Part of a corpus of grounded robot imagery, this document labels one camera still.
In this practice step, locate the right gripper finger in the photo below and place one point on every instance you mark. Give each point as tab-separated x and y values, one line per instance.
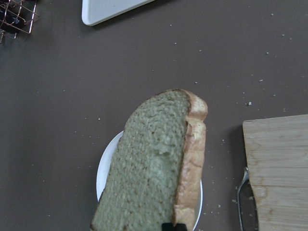
172	227

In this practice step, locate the plain bread slice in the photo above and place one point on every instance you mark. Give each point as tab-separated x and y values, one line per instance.
155	171

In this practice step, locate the cream rabbit tray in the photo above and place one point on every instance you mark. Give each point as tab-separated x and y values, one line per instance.
97	11

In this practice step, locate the white round plate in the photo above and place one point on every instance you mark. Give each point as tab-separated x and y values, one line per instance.
104	166

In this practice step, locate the wooden cutting board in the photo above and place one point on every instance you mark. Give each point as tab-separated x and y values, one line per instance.
277	159

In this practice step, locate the copper wire bottle rack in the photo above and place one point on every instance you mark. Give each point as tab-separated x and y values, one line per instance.
17	16

